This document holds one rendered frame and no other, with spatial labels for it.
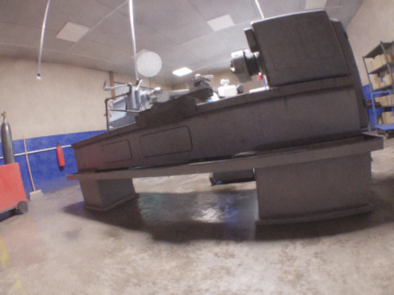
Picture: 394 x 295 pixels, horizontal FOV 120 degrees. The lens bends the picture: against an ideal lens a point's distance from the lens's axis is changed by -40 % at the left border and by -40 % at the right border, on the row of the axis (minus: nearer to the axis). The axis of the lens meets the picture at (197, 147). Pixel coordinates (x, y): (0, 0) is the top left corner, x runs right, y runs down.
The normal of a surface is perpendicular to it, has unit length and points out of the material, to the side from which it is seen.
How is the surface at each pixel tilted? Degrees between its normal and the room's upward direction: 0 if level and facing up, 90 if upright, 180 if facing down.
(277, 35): 90
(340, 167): 90
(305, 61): 90
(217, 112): 90
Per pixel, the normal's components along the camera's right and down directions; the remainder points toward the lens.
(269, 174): -0.42, 0.14
